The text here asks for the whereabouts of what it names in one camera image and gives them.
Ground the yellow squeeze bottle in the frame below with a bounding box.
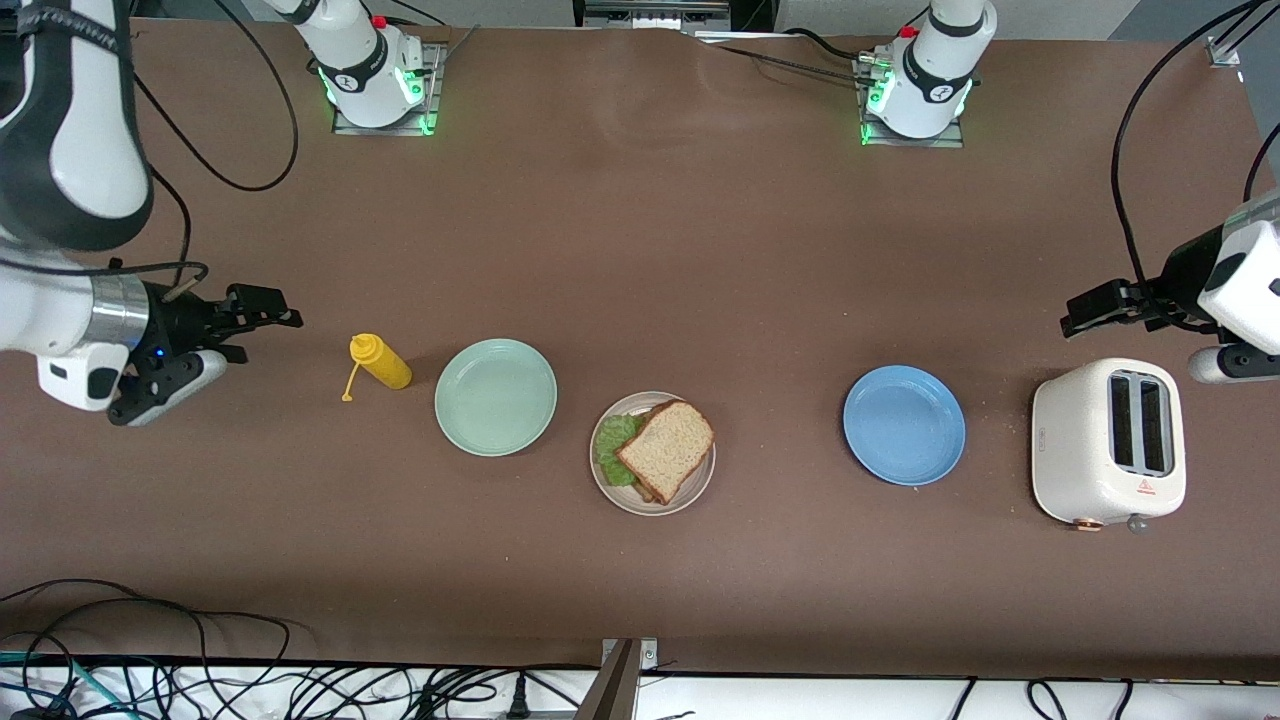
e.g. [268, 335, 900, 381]
[341, 333, 413, 403]

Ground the green lettuce leaf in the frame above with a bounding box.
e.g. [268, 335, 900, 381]
[595, 413, 646, 489]

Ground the blue plate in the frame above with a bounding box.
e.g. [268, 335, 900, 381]
[843, 365, 967, 487]

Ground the mint green plate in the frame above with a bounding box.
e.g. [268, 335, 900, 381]
[434, 338, 559, 458]

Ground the beige plate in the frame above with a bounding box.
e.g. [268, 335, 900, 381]
[589, 391, 717, 517]

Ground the white toaster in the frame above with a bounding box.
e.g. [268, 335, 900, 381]
[1031, 358, 1188, 533]

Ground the black grey control box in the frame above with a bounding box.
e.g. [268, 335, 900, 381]
[573, 0, 733, 31]

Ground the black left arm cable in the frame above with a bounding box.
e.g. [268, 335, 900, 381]
[1112, 0, 1280, 311]

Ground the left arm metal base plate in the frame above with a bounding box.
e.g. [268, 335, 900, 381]
[857, 52, 966, 150]

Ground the black looped table cable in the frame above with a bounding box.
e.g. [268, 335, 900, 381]
[0, 578, 293, 666]

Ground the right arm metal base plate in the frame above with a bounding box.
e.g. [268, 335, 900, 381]
[332, 42, 443, 137]

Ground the teal cable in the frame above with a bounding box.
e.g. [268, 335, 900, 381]
[0, 650, 126, 719]

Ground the black base power cable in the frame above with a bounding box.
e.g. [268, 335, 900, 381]
[695, 28, 886, 89]

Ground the grey metal table bracket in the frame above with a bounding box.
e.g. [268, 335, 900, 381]
[578, 638, 661, 720]

